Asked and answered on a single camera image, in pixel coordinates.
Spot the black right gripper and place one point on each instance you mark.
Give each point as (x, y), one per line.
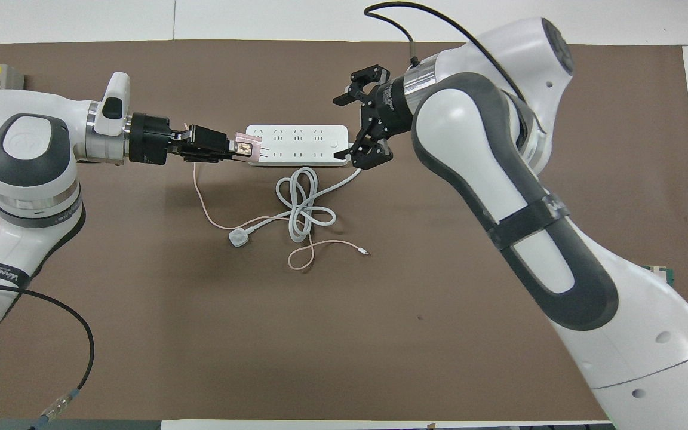
(392, 107)

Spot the grey button control box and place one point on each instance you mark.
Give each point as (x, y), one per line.
(0, 77)

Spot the green knife switch block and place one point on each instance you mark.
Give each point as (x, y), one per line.
(670, 276)

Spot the brown table mat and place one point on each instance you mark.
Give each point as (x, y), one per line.
(260, 358)

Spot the white power strip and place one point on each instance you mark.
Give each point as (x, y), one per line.
(296, 146)

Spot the pink charger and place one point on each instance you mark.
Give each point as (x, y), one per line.
(248, 148)

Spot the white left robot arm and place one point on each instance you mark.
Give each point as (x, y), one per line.
(27, 143)

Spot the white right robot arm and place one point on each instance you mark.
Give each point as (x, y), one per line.
(469, 131)

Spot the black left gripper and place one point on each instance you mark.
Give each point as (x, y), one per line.
(150, 140)

